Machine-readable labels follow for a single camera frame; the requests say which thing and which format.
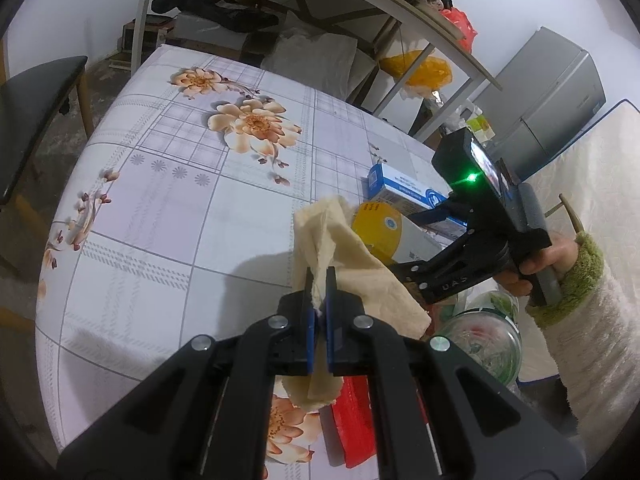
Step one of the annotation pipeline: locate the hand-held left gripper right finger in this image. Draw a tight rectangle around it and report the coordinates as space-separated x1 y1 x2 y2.
322 266 586 480

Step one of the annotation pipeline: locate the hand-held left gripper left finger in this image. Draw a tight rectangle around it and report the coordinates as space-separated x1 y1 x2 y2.
57 290 317 480

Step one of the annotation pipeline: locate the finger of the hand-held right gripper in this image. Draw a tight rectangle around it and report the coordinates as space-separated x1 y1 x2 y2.
390 232 511 306
405 195 473 224

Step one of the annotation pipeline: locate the blue toothpaste box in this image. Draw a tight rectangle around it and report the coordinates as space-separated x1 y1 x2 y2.
367 162 468 241

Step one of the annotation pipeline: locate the clear jar green label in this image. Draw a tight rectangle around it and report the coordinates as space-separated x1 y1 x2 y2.
435 290 523 386

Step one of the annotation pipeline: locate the beige cloth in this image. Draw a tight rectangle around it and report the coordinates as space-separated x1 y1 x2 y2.
292 197 432 408

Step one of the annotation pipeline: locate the red snack bag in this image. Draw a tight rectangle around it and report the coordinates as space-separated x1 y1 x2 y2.
320 375 386 468

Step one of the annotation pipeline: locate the person's right forearm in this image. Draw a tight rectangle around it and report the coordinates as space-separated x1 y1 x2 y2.
517 232 633 441

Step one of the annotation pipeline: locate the person's right hand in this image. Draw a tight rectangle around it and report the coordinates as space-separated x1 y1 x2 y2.
499 239 581 296

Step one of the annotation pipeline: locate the white plastic bag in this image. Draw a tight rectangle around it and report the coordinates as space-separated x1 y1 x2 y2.
440 105 496 146

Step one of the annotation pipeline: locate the grey refrigerator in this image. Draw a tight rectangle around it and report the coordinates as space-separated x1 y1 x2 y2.
487 27 606 181

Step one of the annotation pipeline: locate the white mattress with blue edge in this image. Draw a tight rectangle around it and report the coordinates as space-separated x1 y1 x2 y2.
520 100 640 271

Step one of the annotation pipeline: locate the yellow plastic bag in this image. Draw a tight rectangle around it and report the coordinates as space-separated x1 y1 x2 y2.
379 49 453 98

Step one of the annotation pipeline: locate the red plastic bag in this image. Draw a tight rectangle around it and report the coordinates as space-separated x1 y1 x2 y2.
442 7 478 53

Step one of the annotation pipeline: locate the floral tablecloth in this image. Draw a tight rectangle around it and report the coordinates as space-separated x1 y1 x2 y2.
35 42 451 480

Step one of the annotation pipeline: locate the white sack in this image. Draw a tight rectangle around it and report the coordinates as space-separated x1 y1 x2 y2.
260 25 376 106

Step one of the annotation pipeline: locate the grey shelf table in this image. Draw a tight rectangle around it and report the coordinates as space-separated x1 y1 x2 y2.
132 0 503 141

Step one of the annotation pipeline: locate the black cloth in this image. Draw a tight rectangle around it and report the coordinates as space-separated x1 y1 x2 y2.
151 0 280 33

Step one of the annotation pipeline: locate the black seat wooden chair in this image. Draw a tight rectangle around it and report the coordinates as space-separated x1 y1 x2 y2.
0 55 96 281

